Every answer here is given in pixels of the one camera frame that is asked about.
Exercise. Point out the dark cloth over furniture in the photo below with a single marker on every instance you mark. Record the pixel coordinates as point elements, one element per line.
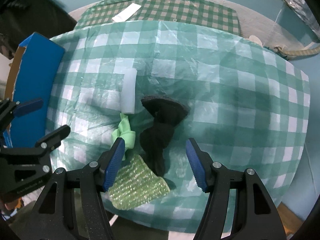
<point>30,12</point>

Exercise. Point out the silver plastic curtain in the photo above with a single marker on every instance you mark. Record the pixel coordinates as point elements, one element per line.
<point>305,12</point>

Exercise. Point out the dark green checkered tablecloth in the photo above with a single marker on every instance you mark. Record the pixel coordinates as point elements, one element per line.
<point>187,10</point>

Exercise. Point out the light green checkered plastic tablecloth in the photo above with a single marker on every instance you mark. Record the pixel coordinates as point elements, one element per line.
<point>237,105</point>

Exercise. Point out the white paper sheet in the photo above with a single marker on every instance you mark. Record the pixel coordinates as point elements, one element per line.
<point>126,12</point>

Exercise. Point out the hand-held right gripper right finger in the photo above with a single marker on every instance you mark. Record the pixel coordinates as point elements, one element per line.
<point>197,165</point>

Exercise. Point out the black sock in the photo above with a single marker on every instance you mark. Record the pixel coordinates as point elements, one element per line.
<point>160,135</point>

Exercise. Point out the white foam tube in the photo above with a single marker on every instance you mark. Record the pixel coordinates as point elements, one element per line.
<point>128,92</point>

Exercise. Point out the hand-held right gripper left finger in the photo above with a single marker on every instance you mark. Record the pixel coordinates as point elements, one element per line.
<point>115,165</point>

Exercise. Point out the green bubble wrap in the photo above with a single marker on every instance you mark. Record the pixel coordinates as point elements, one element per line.
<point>140,185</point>

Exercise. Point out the blue-edged cardboard box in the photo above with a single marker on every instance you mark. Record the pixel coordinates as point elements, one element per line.
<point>37,67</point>

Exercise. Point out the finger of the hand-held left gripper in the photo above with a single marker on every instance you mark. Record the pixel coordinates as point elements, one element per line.
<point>28,106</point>
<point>53,137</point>

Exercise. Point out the light green knotted cloth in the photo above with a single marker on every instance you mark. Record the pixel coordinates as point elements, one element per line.
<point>128,136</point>

